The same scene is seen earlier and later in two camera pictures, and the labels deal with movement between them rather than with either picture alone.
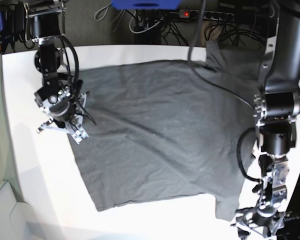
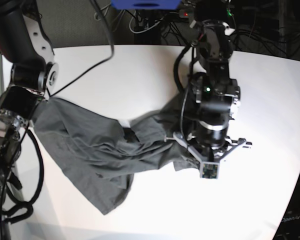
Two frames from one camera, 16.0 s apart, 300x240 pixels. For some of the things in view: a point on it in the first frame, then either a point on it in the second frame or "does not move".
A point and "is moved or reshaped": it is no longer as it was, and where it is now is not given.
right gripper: (264, 216) → (210, 152)
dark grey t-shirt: (167, 131) is moved or reshaped
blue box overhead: (145, 4) does not move
